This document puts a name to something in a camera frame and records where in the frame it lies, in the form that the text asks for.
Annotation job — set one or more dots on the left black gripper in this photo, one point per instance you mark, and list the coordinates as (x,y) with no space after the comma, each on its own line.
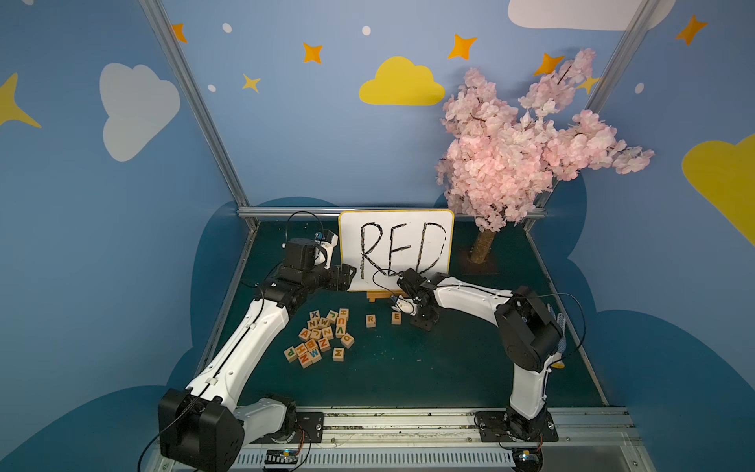
(341,277)

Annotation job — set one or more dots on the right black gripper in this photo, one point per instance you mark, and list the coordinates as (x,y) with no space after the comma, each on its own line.
(424,311)

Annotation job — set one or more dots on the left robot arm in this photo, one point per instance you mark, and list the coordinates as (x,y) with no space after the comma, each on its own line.
(204,426)

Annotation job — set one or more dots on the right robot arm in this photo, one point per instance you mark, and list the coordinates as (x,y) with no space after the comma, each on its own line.
(530,334)

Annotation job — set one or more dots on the white board reading RED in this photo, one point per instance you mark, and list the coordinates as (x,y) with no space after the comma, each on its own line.
(380,244)

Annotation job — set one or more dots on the wooden block letter M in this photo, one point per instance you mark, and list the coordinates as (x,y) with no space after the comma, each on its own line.
(338,354)

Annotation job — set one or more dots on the wooden block letter H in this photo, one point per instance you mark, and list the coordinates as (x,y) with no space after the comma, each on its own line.
(301,349)

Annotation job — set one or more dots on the wooden block letter W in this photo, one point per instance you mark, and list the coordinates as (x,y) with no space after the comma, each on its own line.
(315,356)

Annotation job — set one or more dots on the wooden block letter P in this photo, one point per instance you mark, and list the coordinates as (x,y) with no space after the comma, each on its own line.
(291,355)

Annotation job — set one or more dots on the small wooden easel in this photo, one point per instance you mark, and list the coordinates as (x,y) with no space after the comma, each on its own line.
(373,296)

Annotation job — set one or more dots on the wooden block red N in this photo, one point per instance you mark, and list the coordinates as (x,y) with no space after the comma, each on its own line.
(306,360)

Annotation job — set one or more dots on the pink cherry blossom tree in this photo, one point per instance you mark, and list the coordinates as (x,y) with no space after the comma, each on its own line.
(504,157)

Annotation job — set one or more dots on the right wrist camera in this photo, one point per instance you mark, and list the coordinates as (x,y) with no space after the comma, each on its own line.
(405,306)

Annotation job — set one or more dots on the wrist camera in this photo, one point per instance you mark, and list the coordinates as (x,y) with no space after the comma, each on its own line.
(305,254)
(405,306)

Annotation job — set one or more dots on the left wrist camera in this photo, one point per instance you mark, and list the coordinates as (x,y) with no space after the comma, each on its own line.
(305,254)

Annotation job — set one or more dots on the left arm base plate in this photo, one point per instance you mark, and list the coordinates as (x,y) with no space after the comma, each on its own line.
(304,426)

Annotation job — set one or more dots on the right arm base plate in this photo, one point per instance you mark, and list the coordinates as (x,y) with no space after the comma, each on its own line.
(510,426)

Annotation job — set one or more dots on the aluminium rail frame front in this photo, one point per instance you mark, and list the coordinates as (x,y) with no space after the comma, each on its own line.
(442,439)

